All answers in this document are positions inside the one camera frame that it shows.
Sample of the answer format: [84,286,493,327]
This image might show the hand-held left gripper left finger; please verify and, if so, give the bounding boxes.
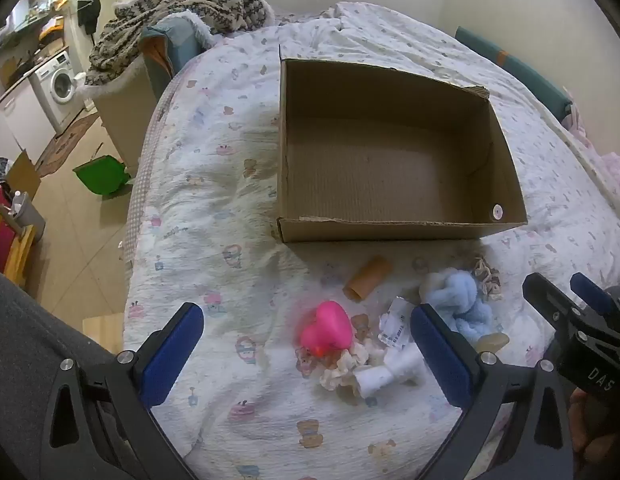
[40,302,206,480]

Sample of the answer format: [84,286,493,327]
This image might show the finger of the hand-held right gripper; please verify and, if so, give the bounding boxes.
[570,272,618,318]
[522,272,586,341]

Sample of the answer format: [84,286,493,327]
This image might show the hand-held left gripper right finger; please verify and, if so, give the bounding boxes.
[410,304,577,480]

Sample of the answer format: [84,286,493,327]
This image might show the white sock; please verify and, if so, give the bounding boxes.
[353,345,427,400]

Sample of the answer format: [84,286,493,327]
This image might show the clear packet with white label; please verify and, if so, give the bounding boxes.
[377,296,416,351]

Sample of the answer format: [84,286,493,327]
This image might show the light blue fluffy cloth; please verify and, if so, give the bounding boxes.
[420,269,502,350]

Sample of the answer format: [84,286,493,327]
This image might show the beige patterned scrunchie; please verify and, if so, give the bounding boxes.
[471,255,505,302]

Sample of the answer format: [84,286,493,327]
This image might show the white scrunchie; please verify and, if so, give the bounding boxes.
[317,337,386,391]

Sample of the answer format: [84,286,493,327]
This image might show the pink heart toy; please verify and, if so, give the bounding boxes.
[298,300,353,357]

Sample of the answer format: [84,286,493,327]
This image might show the brown cardboard box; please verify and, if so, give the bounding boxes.
[276,44,529,244]

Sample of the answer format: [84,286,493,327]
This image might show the tan soft pad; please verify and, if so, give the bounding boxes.
[477,332,511,355]

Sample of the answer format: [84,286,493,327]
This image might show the person's right hand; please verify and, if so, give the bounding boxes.
[567,387,620,463]

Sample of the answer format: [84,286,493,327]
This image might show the white printed bedsheet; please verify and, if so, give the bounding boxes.
[121,1,620,480]

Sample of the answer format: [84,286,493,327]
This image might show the pink cloth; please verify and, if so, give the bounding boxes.
[560,105,620,201]

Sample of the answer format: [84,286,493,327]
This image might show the yellow wooden chair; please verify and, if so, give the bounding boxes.
[0,210,38,291]

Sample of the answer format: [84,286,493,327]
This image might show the green dustpan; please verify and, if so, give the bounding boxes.
[72,155,132,197]

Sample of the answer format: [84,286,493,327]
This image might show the grey waste bin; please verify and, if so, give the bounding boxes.
[10,191,47,243]

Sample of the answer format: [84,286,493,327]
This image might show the pink bag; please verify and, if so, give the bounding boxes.
[0,182,21,271]

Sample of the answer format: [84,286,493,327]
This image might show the open cardboard carton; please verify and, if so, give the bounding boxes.
[5,150,43,202]

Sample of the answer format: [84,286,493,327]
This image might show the patterned floor rug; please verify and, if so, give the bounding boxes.
[34,112,101,180]

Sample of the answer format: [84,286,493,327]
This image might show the white kitchen cabinet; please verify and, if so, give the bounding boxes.
[0,77,58,163]

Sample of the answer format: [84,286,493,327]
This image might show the white washing machine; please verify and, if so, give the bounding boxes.
[29,51,87,133]

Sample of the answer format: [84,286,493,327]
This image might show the teal cushion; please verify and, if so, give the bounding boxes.
[139,16,206,92]

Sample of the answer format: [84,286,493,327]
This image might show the patterned knit blanket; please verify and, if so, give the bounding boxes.
[84,0,277,88]

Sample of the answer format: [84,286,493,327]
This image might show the black hanging bag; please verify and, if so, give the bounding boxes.
[76,0,102,36]

